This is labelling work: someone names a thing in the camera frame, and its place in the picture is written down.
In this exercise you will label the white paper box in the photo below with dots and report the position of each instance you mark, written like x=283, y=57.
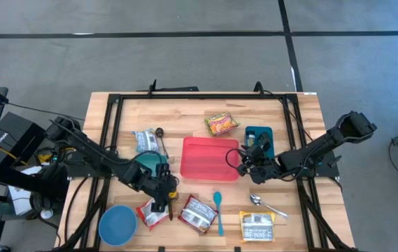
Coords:
x=20, y=206

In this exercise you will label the orange and green ramen packet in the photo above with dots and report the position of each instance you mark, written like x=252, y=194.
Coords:
x=221, y=123

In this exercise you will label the black box white print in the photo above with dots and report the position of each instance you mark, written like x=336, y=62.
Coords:
x=20, y=133

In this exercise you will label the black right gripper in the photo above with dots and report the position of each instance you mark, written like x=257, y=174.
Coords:
x=259, y=166

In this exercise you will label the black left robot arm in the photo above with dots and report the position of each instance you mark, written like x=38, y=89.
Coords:
x=90, y=147

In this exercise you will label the green plastic bin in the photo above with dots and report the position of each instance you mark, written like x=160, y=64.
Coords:
x=153, y=158

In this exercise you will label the white round cap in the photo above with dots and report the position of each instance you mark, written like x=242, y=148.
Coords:
x=46, y=213

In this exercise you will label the red ramen packet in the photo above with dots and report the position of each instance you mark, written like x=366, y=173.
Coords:
x=146, y=217
x=198, y=214

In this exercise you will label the yellow ramen packet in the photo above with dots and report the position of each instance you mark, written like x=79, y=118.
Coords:
x=257, y=227

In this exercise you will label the blue and white ramen packet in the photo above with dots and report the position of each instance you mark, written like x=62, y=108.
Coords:
x=145, y=141

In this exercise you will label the blue bowl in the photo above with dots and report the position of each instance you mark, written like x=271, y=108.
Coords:
x=118, y=225

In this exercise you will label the teal plastic spoon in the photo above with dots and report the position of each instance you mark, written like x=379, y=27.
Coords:
x=218, y=197

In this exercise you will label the silver metal spoon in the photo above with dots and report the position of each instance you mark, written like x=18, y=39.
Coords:
x=255, y=200

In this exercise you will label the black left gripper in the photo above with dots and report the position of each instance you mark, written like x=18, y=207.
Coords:
x=158, y=182

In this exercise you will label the black spoon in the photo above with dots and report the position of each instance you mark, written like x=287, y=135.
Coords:
x=159, y=132

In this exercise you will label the black spice jar yellow lid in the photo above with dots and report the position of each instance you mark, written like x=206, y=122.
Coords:
x=173, y=194

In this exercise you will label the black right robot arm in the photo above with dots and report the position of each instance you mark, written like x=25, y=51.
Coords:
x=324, y=143

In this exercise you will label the pink plastic tray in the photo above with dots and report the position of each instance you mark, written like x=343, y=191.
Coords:
x=207, y=159

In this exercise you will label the blue plastic bin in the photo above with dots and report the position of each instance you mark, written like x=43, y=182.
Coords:
x=263, y=129

